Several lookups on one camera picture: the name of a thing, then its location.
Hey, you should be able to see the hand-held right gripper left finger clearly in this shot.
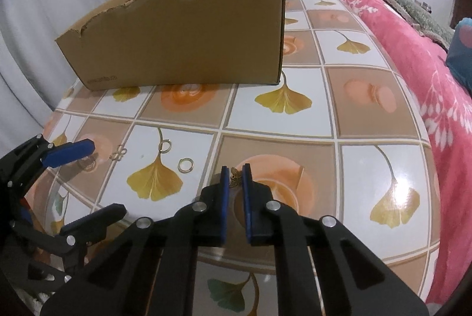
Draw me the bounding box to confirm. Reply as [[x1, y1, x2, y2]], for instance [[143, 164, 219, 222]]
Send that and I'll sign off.
[[40, 166, 230, 316]]

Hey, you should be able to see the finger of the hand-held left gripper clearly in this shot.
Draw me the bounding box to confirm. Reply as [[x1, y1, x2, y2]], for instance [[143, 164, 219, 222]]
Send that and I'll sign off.
[[10, 203, 128, 282], [0, 135, 96, 199]]

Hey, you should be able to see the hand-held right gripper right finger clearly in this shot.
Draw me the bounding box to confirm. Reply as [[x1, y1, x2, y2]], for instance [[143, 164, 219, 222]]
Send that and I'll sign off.
[[241, 163, 430, 316]]

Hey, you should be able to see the small gold charm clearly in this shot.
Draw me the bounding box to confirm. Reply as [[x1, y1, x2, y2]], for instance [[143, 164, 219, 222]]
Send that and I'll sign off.
[[228, 168, 245, 188]]

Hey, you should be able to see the brown cardboard box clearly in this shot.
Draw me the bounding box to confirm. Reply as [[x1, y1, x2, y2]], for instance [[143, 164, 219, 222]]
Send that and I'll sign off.
[[55, 0, 287, 92]]

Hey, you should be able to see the white fluffy towel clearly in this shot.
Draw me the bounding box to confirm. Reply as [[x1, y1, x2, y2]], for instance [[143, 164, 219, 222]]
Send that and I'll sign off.
[[20, 286, 54, 315]]

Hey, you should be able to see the tile patterned tablecloth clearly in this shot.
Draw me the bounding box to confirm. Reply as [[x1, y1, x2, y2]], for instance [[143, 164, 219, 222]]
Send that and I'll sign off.
[[35, 0, 443, 316]]

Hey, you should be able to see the white curtain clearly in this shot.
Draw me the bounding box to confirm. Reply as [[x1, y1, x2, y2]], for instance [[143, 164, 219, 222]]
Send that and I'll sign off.
[[0, 0, 130, 140]]

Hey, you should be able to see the pink floral blanket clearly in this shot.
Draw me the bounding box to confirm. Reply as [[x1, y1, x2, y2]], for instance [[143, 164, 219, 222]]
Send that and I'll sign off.
[[337, 0, 472, 304]]

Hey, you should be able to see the blue plush toy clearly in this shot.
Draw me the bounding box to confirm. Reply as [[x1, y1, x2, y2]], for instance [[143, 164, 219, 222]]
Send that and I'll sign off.
[[445, 18, 472, 97]]

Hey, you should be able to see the brown door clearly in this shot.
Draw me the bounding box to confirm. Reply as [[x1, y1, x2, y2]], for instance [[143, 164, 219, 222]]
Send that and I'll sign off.
[[450, 0, 471, 30]]

